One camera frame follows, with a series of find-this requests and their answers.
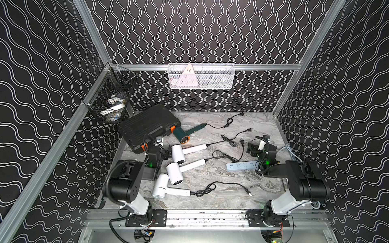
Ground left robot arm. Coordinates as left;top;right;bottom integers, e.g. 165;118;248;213
102;136;170;227

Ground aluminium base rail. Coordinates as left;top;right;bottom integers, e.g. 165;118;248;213
86;209;330;229

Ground light blue power strip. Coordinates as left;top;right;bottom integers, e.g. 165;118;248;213
226;161;257;172

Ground white hair dryer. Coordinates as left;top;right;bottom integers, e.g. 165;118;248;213
171;144;207;165
152;173;190;199
166;159;206;185

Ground white hair dryer upper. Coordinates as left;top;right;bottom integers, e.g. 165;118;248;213
171;144;207;165

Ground black plastic tool case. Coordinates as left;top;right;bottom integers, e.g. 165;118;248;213
119;104;181;155

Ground white hair dryer middle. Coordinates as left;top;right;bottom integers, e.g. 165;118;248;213
166;159;206;185

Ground white items in basket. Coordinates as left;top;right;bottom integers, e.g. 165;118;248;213
100;94;126;122

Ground white hair dryer lower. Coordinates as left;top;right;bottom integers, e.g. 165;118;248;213
152;173;190;199

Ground clear wall basket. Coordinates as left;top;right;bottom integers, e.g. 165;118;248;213
167;63;236;90

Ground green dryer black cable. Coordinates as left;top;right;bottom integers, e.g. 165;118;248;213
206;112;245;130

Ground green hair dryer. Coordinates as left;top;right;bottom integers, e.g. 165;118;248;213
172;124;207;144

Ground black wire basket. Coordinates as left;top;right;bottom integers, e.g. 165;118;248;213
86;68;139;124

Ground pink triangular card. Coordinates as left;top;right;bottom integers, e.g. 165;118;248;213
177;64;199;88

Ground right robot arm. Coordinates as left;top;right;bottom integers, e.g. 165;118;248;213
245;136;330;227

